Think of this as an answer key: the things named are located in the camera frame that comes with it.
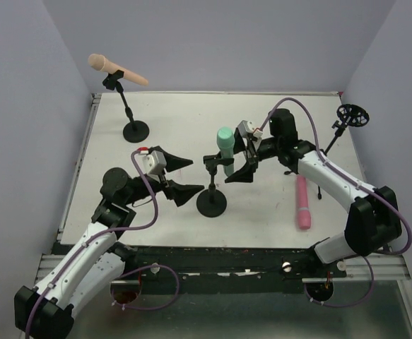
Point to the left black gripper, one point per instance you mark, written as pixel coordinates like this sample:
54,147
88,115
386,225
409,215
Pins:
165,179

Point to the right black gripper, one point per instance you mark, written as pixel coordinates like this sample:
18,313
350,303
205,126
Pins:
250,150

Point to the teal toy microphone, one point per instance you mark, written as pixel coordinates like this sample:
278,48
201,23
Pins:
225,141

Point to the pink toy microphone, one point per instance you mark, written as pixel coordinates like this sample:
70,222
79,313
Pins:
304,218

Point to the black tripod microphone stand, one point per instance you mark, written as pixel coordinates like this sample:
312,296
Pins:
350,114

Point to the beige toy microphone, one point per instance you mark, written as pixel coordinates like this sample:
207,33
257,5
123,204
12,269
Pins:
100,63

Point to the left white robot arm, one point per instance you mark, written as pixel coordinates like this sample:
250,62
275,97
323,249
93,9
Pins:
47,309

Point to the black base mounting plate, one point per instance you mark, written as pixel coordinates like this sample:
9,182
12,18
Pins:
163,270

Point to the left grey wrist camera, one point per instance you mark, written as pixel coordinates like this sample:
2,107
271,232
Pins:
154,161

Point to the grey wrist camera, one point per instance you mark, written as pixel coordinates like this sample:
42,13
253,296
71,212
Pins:
154,161
248,130

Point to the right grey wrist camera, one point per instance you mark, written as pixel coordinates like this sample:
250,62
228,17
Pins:
248,130

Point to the aluminium frame rail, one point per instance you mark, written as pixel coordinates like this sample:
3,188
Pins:
96,98

